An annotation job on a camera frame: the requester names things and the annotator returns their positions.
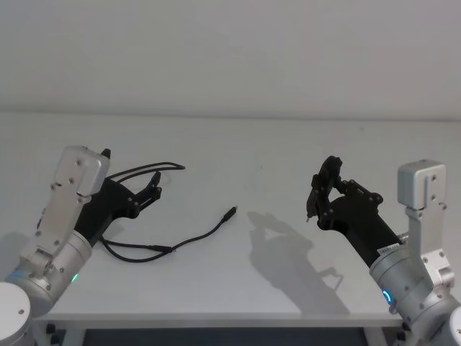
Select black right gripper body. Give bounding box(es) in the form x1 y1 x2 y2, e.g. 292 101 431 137
315 193 401 267

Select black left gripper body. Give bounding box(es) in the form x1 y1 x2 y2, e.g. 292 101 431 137
73 177 140 249

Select thin black cable with plug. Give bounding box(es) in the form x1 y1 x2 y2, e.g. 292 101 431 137
100 161 239 261

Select white metal table frame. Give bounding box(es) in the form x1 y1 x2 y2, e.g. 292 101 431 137
34 319 410 346

